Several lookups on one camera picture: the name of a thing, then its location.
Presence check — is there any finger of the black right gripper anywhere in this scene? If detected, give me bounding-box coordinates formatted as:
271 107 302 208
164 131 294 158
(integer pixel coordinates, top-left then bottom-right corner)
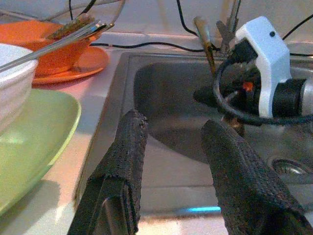
193 84 217 106

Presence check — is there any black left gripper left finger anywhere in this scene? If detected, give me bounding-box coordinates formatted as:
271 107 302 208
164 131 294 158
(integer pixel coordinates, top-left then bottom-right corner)
68 109 149 235

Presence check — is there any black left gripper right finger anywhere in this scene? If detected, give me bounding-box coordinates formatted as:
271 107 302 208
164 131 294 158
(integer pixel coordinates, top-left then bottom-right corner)
200 119 313 235

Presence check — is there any brown wooden utensil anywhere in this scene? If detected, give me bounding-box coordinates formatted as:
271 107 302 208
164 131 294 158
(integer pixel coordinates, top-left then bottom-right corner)
46 14 95 40
193 16 220 74

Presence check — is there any green plate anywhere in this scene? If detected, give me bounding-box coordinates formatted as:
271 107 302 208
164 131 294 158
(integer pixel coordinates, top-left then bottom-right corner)
0 88 82 217

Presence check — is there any white bowl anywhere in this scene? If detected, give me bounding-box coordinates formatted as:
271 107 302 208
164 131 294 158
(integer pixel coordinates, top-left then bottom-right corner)
0 43 39 134

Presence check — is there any stainless steel sink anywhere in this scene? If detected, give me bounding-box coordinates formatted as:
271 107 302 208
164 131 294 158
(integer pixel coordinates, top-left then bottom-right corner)
74 51 313 213

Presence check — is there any metal sink drain strainer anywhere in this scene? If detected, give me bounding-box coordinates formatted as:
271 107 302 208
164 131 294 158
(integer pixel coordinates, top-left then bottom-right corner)
271 158 313 183

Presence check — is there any metal sink faucet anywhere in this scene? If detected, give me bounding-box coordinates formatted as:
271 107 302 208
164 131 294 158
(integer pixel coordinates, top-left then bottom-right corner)
216 0 243 53

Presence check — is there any orange plate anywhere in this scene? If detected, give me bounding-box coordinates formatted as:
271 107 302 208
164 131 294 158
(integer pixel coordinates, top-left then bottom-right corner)
31 46 110 86

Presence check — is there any silver metal utensil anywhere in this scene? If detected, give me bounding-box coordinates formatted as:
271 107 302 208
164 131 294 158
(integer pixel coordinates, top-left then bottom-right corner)
0 19 115 73

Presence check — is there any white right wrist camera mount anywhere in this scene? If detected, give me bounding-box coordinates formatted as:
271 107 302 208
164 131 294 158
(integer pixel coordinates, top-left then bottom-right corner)
234 16 292 118

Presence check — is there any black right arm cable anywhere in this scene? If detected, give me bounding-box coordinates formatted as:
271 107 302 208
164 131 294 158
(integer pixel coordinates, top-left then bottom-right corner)
212 38 313 126

